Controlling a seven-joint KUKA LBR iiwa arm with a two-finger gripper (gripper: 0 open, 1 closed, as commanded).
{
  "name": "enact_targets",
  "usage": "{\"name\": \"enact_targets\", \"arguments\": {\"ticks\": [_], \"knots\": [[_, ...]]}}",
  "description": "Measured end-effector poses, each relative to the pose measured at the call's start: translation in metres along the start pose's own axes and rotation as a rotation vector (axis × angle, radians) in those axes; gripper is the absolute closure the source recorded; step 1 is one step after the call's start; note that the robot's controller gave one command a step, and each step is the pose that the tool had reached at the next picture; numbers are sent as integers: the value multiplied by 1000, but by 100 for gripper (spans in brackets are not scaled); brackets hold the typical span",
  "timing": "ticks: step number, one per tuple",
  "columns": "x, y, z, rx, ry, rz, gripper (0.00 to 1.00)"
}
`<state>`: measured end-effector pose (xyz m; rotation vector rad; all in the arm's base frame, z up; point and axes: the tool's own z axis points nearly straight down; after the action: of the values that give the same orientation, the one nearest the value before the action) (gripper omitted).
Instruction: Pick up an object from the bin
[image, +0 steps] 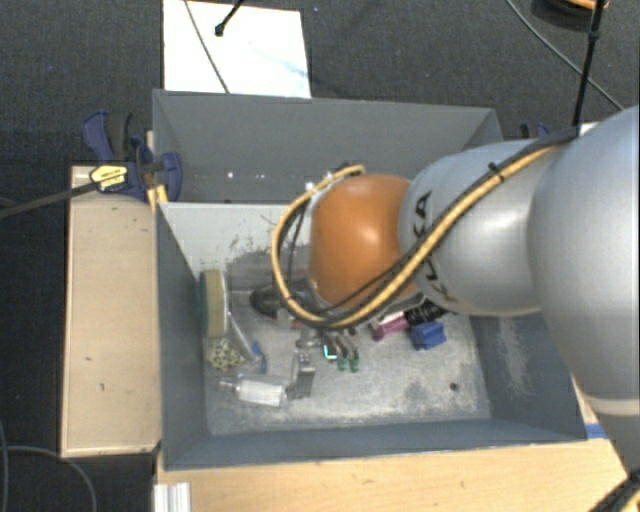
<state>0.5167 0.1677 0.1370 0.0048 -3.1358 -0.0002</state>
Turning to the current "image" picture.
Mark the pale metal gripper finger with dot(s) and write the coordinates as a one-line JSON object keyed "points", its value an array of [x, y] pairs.
{"points": [[294, 367], [306, 380]]}

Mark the clear plastic bottle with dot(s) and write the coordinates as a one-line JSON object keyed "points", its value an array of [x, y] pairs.
{"points": [[257, 392]]}

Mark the clear glass object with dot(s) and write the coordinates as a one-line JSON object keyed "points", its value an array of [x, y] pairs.
{"points": [[247, 345]]}

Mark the purple block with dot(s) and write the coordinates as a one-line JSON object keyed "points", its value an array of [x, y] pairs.
{"points": [[391, 326]]}

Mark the white dark-spotted toy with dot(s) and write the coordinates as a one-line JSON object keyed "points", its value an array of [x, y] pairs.
{"points": [[222, 353]]}

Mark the grey metal bin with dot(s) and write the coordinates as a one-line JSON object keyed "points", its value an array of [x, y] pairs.
{"points": [[400, 390]]}

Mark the blue block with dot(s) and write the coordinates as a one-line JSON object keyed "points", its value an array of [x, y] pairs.
{"points": [[428, 335]]}

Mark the yellow and green sponge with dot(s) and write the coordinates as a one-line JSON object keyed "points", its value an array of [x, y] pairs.
{"points": [[214, 302]]}

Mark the pale wood flat board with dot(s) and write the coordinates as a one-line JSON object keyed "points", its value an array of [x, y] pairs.
{"points": [[110, 325]]}

